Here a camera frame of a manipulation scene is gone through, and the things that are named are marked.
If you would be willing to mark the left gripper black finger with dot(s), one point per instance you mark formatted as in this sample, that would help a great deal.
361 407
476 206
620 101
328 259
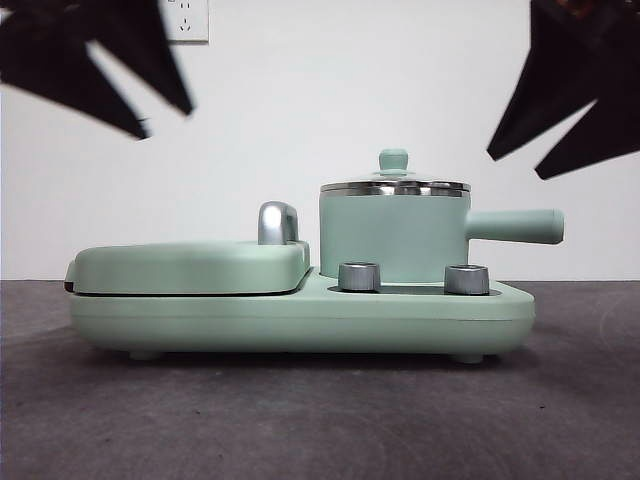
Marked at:
145 45
60 75

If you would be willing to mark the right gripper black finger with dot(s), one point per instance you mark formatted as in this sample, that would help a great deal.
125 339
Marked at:
560 75
610 135

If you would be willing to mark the glass lid with green knob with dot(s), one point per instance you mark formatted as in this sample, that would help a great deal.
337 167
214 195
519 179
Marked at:
393 160

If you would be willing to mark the silver control knob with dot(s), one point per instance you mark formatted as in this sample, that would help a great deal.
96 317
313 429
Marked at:
466 280
358 276

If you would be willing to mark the green breakfast machine base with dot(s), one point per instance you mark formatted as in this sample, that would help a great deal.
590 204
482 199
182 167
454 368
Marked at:
300 320

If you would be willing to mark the white wall socket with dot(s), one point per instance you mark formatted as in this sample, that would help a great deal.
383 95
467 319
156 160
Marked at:
192 22

